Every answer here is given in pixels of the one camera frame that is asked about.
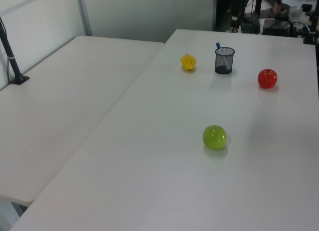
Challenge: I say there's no blue and white marker pen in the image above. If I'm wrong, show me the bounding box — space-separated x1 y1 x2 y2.
215 42 231 70

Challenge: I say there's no black mesh pen cup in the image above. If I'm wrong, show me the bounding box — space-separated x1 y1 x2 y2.
214 46 236 75

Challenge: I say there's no yellow toy starfruit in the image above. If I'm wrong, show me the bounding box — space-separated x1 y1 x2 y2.
180 53 197 72

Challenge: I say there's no green toy apple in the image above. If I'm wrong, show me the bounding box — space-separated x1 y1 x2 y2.
202 125 228 150

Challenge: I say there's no white side table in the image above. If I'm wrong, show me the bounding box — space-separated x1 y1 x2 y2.
0 35 165 231

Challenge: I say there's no red toy apple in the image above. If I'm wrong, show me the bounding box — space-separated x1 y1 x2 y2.
257 68 278 89

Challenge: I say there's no dark equipment block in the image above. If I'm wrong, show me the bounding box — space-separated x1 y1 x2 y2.
240 16 260 34

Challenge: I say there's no black box device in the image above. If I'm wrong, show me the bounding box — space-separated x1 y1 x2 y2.
262 18 299 37

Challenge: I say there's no thin black pole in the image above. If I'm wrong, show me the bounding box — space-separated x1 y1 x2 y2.
254 0 263 17

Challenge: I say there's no clear plastic cup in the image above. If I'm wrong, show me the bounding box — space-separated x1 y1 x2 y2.
288 5 304 22

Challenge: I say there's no black clamp stand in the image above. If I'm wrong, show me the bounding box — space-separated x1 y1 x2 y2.
303 0 319 45

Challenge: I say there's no light blue paper sheet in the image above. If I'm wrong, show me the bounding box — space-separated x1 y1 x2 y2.
281 0 304 7

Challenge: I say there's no gray metal partition post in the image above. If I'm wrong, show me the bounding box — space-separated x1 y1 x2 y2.
75 0 93 37

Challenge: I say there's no black camera pole with base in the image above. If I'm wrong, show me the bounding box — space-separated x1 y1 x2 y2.
0 16 30 85

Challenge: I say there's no gray metal partition rail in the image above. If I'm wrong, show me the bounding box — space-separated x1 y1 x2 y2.
0 0 54 17

